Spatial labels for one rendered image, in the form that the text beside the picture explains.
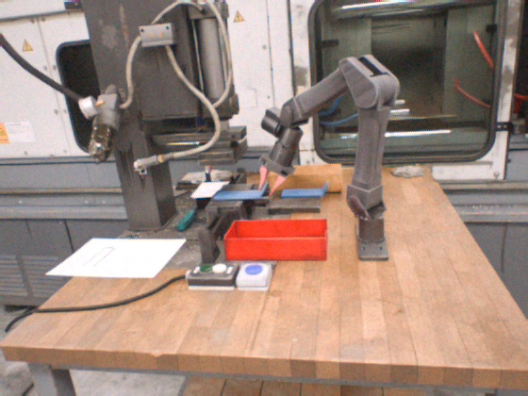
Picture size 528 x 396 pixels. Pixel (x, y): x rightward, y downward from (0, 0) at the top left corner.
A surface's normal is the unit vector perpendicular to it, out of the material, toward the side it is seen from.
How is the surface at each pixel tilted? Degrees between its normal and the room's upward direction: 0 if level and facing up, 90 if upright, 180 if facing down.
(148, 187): 90
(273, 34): 90
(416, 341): 0
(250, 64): 90
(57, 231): 90
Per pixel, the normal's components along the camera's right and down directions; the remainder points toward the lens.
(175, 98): -0.17, 0.34
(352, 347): -0.09, -0.94
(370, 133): -0.69, 0.35
